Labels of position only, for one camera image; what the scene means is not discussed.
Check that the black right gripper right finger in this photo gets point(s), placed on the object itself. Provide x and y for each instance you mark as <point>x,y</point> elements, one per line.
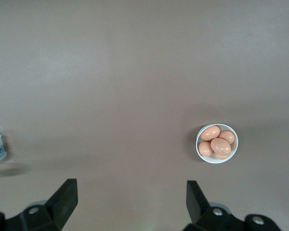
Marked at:
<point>197,204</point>

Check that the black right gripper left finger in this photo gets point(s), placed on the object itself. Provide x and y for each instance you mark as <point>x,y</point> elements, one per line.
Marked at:
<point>60,204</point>

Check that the brown table cover mat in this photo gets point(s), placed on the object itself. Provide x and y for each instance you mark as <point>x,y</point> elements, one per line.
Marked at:
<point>135,72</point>

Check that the brown speckled egg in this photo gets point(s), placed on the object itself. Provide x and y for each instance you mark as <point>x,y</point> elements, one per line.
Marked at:
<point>220,146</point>

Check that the white round bowl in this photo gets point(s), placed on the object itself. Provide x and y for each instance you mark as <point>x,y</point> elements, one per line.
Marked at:
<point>210,159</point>

